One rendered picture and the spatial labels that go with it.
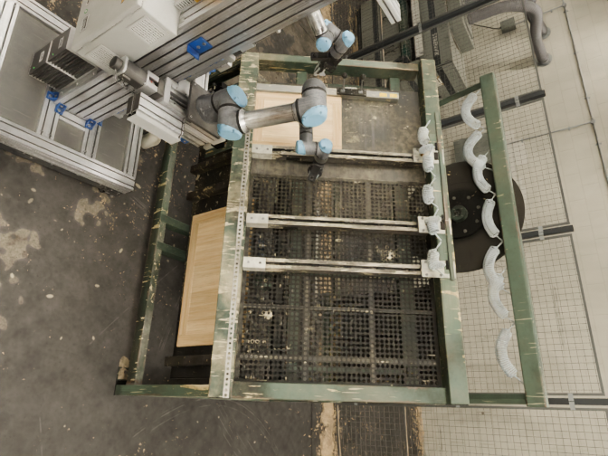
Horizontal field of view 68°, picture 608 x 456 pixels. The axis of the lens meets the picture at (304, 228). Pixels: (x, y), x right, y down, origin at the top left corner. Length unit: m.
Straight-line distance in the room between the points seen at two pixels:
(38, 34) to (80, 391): 2.00
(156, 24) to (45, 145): 1.01
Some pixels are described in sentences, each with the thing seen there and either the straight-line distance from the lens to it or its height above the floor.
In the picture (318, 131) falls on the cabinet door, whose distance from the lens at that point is 2.98.
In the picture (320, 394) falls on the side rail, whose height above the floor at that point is 1.27.
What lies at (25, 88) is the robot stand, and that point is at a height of 0.21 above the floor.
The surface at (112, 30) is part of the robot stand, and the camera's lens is 2.25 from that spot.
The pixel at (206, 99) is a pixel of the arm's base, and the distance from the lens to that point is 2.37.
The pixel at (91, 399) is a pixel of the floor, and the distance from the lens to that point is 3.03.
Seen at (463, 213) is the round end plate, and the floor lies 1.89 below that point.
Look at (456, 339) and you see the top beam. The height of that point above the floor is 1.86.
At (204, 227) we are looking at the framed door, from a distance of 3.16.
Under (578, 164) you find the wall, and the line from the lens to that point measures 7.63.
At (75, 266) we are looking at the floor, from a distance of 2.99.
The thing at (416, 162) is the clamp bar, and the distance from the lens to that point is 2.89.
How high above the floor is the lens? 2.55
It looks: 31 degrees down
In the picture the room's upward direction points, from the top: 78 degrees clockwise
